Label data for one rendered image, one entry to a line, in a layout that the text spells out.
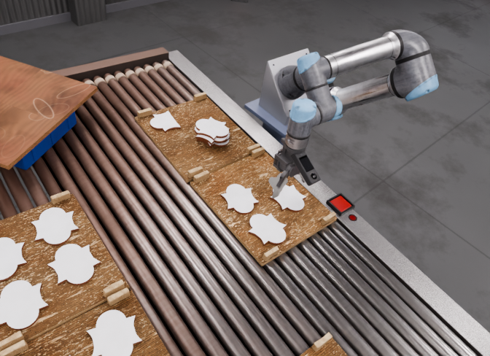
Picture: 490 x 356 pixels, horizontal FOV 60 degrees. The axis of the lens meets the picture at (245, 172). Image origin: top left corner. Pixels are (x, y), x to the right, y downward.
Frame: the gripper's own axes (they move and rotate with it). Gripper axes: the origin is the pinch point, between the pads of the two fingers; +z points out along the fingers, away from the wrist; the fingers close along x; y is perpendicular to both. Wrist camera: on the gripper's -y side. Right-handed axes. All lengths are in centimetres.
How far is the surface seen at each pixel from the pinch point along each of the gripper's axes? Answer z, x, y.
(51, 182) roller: 2, 65, 50
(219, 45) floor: 80, -152, 245
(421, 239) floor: 98, -127, -14
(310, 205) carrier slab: 4.2, -5.2, -6.5
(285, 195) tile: 2.5, 0.7, 1.1
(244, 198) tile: 2.1, 14.3, 7.6
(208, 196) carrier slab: 2.7, 24.0, 15.9
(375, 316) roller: 8.8, 7.7, -47.6
